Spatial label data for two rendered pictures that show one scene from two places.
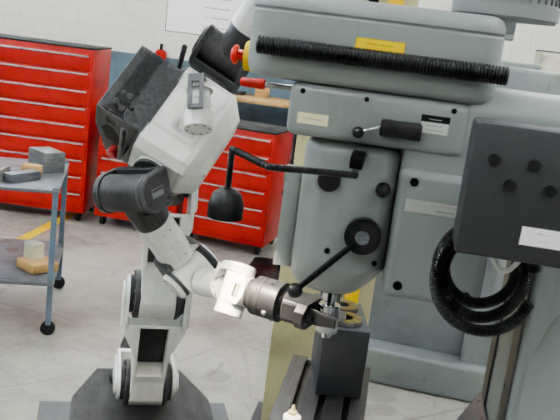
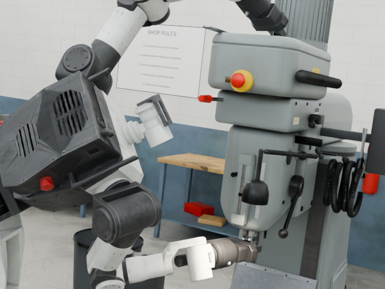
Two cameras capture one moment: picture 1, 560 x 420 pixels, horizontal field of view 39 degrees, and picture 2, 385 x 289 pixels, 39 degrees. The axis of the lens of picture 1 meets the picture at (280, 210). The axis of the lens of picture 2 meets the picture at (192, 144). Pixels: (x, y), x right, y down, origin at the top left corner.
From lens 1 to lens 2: 1.99 m
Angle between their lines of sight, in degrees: 70
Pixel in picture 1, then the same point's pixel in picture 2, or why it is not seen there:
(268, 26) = (295, 62)
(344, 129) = (301, 124)
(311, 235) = (279, 195)
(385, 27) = (317, 61)
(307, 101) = (295, 109)
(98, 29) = not seen: outside the picture
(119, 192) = (141, 216)
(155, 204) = not seen: hidden behind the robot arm
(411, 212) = (307, 164)
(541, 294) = not seen: hidden behind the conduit
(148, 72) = (94, 97)
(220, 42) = (99, 62)
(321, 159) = (286, 145)
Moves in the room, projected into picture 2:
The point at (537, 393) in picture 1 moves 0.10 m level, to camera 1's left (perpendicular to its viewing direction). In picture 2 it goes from (333, 237) to (330, 243)
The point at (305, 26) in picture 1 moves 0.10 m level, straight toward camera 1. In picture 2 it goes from (303, 62) to (340, 65)
